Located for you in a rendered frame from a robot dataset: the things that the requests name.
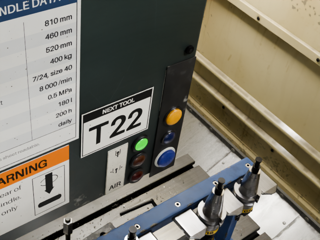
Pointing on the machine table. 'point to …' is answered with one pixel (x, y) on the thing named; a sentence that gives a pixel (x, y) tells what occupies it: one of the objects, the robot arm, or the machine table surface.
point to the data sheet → (38, 77)
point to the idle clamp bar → (100, 232)
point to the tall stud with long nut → (67, 227)
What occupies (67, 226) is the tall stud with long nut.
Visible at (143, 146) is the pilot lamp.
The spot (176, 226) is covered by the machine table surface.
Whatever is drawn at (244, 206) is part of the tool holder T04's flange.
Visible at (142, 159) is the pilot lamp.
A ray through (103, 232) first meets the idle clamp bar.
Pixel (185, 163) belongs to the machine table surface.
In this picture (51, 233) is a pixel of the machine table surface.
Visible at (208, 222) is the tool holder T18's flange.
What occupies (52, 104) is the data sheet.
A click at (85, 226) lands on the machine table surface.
